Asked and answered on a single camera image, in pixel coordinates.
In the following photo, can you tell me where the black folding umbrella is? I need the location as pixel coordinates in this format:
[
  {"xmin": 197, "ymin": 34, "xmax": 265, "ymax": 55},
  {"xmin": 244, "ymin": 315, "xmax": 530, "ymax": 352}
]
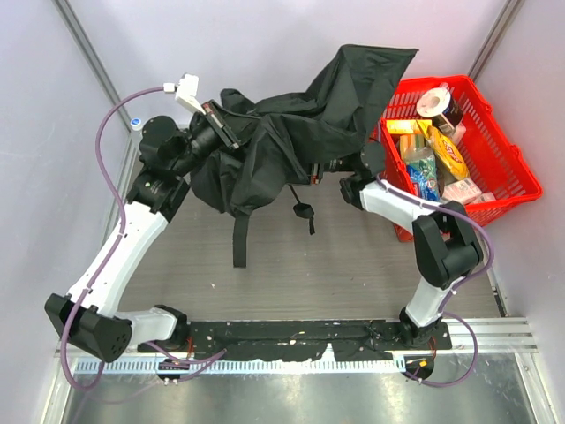
[{"xmin": 191, "ymin": 44, "xmax": 418, "ymax": 269}]

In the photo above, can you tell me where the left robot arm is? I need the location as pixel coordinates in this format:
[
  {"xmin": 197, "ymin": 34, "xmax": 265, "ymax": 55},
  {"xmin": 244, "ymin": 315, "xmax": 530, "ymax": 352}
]
[{"xmin": 45, "ymin": 101, "xmax": 239, "ymax": 363}]

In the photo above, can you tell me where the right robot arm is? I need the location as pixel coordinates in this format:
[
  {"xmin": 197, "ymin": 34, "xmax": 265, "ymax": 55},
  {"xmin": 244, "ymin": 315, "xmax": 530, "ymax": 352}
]
[{"xmin": 308, "ymin": 143, "xmax": 483, "ymax": 345}]

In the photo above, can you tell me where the clear plastic bottle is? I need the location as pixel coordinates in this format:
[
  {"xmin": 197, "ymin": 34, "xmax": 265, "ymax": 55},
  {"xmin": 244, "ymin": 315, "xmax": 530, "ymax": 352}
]
[{"xmin": 130, "ymin": 117, "xmax": 143, "ymax": 144}]

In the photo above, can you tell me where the blue green snack packet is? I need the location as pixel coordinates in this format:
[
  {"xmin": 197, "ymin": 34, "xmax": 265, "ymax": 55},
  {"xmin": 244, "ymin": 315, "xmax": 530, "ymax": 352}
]
[{"xmin": 406, "ymin": 158, "xmax": 440, "ymax": 201}]

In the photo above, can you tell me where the yellow box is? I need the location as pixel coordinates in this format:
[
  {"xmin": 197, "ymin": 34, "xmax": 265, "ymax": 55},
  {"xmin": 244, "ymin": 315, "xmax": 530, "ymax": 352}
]
[{"xmin": 386, "ymin": 119, "xmax": 431, "ymax": 135}]

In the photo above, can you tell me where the yellow snack bag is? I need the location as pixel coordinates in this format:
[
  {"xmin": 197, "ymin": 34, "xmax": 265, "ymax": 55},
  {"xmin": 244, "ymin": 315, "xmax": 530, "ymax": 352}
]
[{"xmin": 426, "ymin": 125, "xmax": 470, "ymax": 180}]

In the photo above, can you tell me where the pink white box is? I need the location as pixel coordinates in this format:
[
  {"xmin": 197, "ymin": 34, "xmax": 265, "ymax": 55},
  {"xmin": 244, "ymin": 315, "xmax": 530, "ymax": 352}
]
[{"xmin": 442, "ymin": 178, "xmax": 482, "ymax": 205}]

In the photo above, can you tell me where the red plastic basket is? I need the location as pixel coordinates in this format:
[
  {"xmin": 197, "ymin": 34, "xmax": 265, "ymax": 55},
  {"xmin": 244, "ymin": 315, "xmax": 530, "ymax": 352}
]
[{"xmin": 372, "ymin": 75, "xmax": 543, "ymax": 226}]

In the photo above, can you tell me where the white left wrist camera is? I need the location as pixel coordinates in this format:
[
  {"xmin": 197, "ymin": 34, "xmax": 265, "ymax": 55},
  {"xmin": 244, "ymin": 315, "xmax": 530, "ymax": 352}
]
[{"xmin": 162, "ymin": 73, "xmax": 206, "ymax": 115}]

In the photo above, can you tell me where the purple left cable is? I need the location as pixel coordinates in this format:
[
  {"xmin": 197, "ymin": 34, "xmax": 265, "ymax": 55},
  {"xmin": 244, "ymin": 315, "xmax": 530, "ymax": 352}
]
[{"xmin": 59, "ymin": 86, "xmax": 229, "ymax": 392}]

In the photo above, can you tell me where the purple cable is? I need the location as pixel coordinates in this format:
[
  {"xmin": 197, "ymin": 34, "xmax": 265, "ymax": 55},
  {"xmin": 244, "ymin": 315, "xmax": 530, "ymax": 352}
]
[
  {"xmin": 59, "ymin": 86, "xmax": 229, "ymax": 392},
  {"xmin": 374, "ymin": 171, "xmax": 495, "ymax": 388}
]

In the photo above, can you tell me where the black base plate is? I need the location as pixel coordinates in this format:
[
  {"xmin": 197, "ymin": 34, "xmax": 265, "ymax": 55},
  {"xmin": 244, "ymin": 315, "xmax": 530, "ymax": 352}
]
[{"xmin": 158, "ymin": 320, "xmax": 452, "ymax": 362}]

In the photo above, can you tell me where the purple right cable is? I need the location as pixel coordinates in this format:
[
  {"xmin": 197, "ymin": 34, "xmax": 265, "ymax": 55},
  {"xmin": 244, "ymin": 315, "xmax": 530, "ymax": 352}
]
[{"xmin": 374, "ymin": 171, "xmax": 495, "ymax": 388}]

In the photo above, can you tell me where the white slotted cable duct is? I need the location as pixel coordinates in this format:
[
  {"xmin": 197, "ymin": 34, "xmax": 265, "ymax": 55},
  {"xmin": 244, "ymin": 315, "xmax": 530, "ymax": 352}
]
[{"xmin": 74, "ymin": 357, "xmax": 407, "ymax": 375}]

